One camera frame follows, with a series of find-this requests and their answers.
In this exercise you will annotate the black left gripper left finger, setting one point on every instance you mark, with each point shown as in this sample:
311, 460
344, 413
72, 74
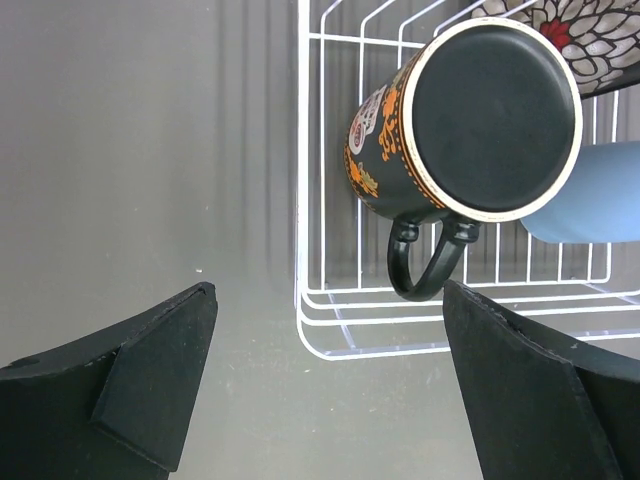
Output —
115, 404

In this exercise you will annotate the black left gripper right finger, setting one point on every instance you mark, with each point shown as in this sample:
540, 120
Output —
540, 404

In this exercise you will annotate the black floral square plate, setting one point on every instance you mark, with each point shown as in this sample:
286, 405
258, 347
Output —
599, 39

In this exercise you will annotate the light blue plastic cup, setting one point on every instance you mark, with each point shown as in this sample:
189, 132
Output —
599, 203

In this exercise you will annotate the black orange patterned mug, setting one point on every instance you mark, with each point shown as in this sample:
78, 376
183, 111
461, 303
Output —
482, 125

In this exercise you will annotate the white wire dish rack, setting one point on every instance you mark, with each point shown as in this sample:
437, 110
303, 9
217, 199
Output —
346, 307

